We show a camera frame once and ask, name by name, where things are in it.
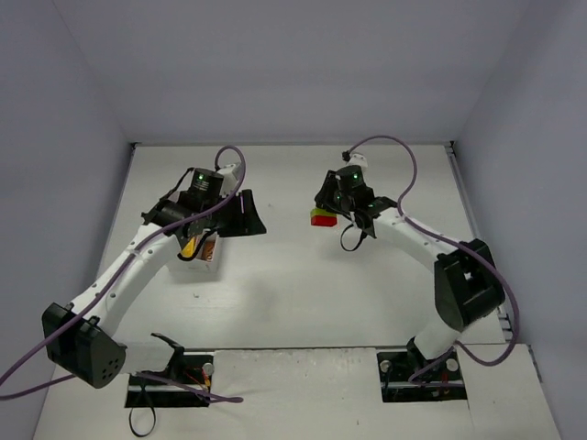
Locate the red long lego brick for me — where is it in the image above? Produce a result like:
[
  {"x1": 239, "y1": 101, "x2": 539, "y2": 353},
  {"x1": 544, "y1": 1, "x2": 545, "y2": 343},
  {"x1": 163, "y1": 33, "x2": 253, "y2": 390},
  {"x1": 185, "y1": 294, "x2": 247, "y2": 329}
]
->
[{"x1": 311, "y1": 214, "x2": 338, "y2": 227}]

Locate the brown lego plate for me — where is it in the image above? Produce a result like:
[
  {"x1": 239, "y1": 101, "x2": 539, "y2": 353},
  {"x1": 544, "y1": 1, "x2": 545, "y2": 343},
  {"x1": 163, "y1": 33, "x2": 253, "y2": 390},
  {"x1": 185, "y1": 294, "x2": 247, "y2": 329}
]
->
[{"x1": 201, "y1": 241, "x2": 216, "y2": 262}]

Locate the yellow curved lego piece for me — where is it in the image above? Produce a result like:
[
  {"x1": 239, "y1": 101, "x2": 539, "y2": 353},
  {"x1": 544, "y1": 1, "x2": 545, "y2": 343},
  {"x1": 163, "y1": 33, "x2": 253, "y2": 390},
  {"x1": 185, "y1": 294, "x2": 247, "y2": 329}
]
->
[{"x1": 181, "y1": 240, "x2": 196, "y2": 259}]

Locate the green stepped lego brick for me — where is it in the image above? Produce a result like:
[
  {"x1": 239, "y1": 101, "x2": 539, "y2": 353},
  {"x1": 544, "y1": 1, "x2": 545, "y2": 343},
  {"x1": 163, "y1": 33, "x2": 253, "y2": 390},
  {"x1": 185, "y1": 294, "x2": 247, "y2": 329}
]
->
[{"x1": 310, "y1": 207, "x2": 337, "y2": 218}]

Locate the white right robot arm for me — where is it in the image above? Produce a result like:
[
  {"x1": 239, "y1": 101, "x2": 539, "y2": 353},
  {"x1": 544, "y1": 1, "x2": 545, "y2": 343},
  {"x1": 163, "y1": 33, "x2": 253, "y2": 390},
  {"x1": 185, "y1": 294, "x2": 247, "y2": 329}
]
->
[{"x1": 315, "y1": 165, "x2": 505, "y2": 369}]

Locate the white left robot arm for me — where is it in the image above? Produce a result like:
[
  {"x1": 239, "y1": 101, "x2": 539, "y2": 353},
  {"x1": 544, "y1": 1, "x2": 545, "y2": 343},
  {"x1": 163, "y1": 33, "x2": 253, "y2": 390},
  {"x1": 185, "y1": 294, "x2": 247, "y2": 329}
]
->
[{"x1": 41, "y1": 163, "x2": 267, "y2": 389}]

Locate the white divided sorting container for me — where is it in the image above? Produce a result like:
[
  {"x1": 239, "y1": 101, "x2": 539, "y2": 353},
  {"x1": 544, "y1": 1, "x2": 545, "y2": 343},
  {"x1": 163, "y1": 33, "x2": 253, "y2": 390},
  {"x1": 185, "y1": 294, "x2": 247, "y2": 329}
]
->
[{"x1": 166, "y1": 230, "x2": 224, "y2": 282}]

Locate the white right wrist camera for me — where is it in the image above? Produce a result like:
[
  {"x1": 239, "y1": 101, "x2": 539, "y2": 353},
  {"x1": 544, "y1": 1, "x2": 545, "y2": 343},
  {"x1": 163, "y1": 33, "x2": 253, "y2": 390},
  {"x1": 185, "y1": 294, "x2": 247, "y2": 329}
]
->
[{"x1": 341, "y1": 150, "x2": 368, "y2": 171}]

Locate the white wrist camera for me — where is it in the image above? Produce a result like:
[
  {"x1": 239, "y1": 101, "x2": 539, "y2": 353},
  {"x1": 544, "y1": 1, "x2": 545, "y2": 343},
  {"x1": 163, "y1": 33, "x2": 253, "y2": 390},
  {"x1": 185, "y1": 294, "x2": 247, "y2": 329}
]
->
[
  {"x1": 341, "y1": 150, "x2": 368, "y2": 171},
  {"x1": 216, "y1": 162, "x2": 242, "y2": 193}
]

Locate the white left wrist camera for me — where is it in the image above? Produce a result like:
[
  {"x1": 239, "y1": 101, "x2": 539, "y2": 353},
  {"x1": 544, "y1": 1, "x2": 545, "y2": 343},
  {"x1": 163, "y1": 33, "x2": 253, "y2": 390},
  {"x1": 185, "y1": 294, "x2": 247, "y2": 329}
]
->
[{"x1": 216, "y1": 162, "x2": 242, "y2": 193}]

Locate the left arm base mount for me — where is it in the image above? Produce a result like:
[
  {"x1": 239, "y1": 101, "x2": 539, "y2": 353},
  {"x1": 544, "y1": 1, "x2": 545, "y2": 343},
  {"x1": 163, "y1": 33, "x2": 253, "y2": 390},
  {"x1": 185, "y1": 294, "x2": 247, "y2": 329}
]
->
[{"x1": 124, "y1": 333, "x2": 244, "y2": 436}]

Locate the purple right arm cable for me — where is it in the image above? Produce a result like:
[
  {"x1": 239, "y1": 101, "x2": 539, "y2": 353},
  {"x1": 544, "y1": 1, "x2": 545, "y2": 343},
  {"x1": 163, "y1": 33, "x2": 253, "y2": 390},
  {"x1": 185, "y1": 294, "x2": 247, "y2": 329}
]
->
[{"x1": 348, "y1": 135, "x2": 519, "y2": 386}]

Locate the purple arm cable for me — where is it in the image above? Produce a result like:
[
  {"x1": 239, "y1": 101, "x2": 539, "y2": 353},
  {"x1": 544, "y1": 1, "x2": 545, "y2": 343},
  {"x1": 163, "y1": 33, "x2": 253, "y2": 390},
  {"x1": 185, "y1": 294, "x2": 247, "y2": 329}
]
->
[
  {"x1": 0, "y1": 145, "x2": 247, "y2": 399},
  {"x1": 348, "y1": 135, "x2": 519, "y2": 386}
]

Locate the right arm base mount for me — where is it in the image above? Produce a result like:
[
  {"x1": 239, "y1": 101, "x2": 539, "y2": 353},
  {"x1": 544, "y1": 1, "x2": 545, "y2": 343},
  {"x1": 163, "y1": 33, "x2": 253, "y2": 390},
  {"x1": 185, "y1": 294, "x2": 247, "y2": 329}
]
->
[{"x1": 376, "y1": 350, "x2": 468, "y2": 403}]

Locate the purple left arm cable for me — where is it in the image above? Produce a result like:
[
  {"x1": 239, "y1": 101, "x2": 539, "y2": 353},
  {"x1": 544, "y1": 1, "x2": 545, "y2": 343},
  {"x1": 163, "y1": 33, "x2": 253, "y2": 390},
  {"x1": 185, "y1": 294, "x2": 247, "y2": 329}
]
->
[{"x1": 0, "y1": 145, "x2": 247, "y2": 399}]

